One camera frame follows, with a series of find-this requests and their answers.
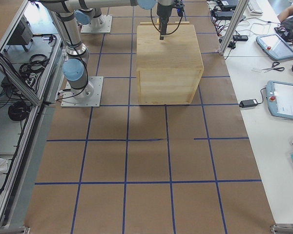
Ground light wooden drawer cabinet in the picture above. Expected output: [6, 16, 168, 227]
[136, 23, 204, 105]

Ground far teach pendant tablet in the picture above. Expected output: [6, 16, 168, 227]
[256, 34, 293, 61]

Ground black power adapter brick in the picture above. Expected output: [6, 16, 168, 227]
[239, 98, 259, 108]

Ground aluminium frame post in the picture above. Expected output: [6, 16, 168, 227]
[218, 0, 249, 55]

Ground black control box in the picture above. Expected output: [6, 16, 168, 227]
[7, 16, 33, 52]

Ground teach pendant tablet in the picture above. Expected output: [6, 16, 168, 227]
[256, 34, 293, 61]
[266, 80, 293, 120]

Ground black handled scissors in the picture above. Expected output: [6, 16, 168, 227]
[261, 61, 285, 73]

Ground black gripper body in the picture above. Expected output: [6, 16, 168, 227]
[157, 4, 173, 23]

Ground wooden drawer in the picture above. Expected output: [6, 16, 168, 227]
[140, 21, 190, 26]

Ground coiled black cable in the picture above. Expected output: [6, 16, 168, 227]
[7, 101, 30, 122]

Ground brown paper floor mat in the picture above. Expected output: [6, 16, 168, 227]
[24, 0, 274, 234]

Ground near teach pendant tablet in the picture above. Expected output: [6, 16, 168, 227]
[266, 80, 293, 120]

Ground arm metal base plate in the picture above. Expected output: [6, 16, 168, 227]
[81, 15, 113, 34]
[61, 76, 104, 108]

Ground aluminium frame rail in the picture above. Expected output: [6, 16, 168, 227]
[0, 0, 64, 229]

